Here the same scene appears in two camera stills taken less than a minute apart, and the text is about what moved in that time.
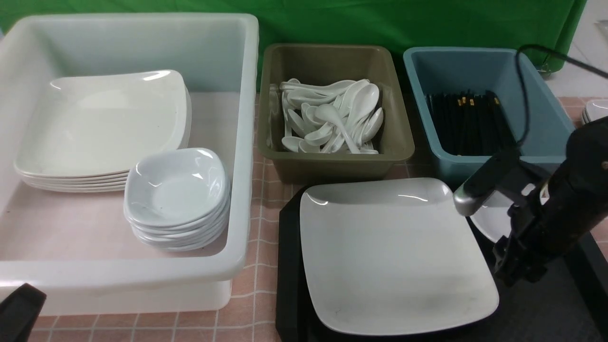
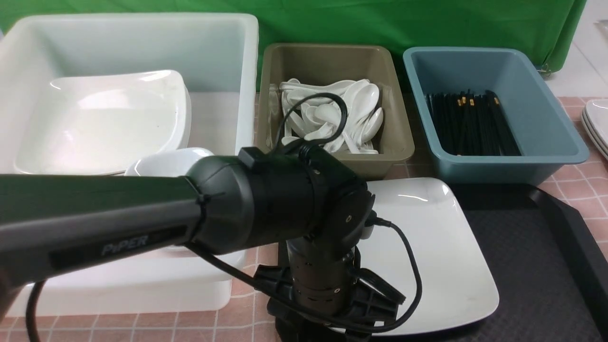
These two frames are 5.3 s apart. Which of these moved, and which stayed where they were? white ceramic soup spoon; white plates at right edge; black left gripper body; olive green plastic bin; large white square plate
Moved: black left gripper body
Stayed: large white square plate; olive green plastic bin; white plates at right edge; white ceramic soup spoon
